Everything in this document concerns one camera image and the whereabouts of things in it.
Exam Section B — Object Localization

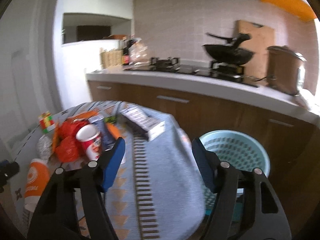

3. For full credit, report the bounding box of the red white paper cup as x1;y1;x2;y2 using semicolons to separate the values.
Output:
76;124;101;161

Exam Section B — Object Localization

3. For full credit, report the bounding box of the polka dot white paper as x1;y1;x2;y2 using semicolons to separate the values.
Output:
37;135;53;162

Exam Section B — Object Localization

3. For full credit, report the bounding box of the orange foil snack wrapper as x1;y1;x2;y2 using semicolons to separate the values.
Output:
67;111;99;122

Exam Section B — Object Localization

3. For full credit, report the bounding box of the light blue trash basket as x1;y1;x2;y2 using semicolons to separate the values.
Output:
192;130;271;215

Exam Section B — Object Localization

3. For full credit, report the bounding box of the wooden kitchen cabinet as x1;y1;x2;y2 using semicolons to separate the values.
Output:
88;81;318;181

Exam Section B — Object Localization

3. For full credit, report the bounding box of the orange white paper box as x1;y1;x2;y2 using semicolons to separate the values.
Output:
24;158;50;212

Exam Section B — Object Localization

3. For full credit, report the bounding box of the red plastic bag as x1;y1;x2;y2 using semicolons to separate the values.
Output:
54;120;88;163

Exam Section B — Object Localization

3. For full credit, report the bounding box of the rubik's cube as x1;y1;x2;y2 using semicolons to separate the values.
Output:
38;111;55;134

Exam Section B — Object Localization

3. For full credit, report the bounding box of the patterned yellow chip wrapper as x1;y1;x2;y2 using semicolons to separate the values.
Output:
52;122;60;154

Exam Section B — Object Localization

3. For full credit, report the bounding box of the patterned blue tablecloth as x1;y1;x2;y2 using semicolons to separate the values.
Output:
10;101;205;239

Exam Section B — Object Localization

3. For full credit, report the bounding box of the orange carrot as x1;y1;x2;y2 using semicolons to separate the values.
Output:
106;122;122;140

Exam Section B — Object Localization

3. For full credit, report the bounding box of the white blue milk carton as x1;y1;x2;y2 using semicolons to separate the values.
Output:
120;106;165;141

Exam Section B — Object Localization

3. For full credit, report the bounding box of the black gas stove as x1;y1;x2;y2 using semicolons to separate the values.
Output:
124;57;259;88

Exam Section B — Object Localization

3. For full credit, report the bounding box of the beige utensil basket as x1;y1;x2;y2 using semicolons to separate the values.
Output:
100;48;123;69

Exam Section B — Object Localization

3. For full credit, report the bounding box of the dark soy sauce bottle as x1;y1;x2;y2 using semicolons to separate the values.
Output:
122;40;130;66

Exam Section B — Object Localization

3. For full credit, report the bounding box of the brown rice cooker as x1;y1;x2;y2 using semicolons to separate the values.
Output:
266;46;306;95

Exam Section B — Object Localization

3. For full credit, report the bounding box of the black wok pan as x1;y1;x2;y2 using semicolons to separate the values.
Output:
203;33;254;66

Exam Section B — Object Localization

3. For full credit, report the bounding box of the clear plastic bag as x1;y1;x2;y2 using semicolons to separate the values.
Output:
129;38;150;66

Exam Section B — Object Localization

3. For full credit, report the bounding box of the wooden cutting board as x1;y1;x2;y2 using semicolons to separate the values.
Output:
236;20;275;79

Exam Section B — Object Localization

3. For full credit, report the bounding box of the orange upper cabinet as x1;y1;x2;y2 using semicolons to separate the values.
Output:
260;0;318;23

